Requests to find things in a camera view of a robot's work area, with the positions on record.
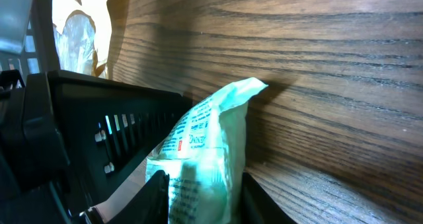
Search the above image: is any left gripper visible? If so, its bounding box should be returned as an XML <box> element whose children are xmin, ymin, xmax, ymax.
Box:
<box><xmin>1</xmin><ymin>69</ymin><xmax>192</xmax><ymax>223</ymax></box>

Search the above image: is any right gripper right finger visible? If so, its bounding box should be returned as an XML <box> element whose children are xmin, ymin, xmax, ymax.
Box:
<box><xmin>241</xmin><ymin>172</ymin><xmax>296</xmax><ymax>224</ymax></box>

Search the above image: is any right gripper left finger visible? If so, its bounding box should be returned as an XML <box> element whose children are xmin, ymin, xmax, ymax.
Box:
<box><xmin>108</xmin><ymin>170</ymin><xmax>169</xmax><ymax>224</ymax></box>

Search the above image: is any teal tissue pack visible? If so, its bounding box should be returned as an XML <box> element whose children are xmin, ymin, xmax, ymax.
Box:
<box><xmin>145</xmin><ymin>77</ymin><xmax>267</xmax><ymax>223</ymax></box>

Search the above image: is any brown white snack bag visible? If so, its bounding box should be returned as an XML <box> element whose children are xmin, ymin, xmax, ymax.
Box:
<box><xmin>52</xmin><ymin>0</ymin><xmax>130</xmax><ymax>79</ymax></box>

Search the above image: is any grey plastic shopping basket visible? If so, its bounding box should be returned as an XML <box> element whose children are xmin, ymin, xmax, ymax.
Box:
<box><xmin>1</xmin><ymin>0</ymin><xmax>60</xmax><ymax>80</ymax></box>

